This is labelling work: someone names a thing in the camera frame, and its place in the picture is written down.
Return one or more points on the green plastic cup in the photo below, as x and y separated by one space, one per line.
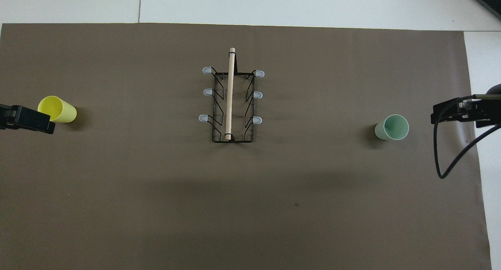
393 127

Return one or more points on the brown table mat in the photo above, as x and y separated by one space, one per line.
156 184

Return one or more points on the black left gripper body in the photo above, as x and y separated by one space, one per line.
7 116

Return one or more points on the yellow plastic cup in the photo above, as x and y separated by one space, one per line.
58 110

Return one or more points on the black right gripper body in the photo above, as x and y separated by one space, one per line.
485 110

